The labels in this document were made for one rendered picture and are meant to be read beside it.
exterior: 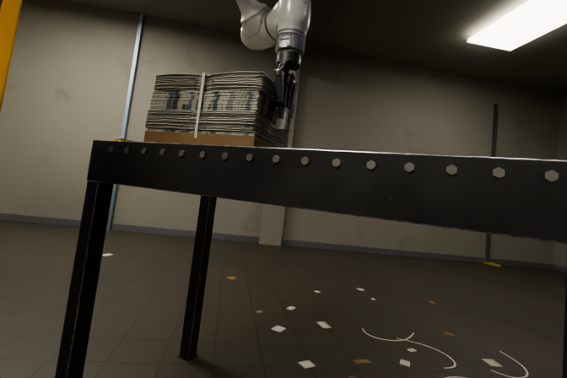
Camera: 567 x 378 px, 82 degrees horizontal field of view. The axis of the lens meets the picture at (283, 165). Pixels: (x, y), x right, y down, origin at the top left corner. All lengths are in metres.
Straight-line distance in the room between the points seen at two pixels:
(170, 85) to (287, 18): 0.41
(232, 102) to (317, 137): 3.89
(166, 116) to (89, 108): 4.00
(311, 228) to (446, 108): 2.86
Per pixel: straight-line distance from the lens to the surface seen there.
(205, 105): 0.99
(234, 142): 0.90
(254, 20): 1.15
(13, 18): 2.95
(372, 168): 0.61
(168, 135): 1.03
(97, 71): 5.13
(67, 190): 5.01
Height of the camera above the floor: 0.70
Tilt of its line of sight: 5 degrees up
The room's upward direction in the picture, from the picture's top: 6 degrees clockwise
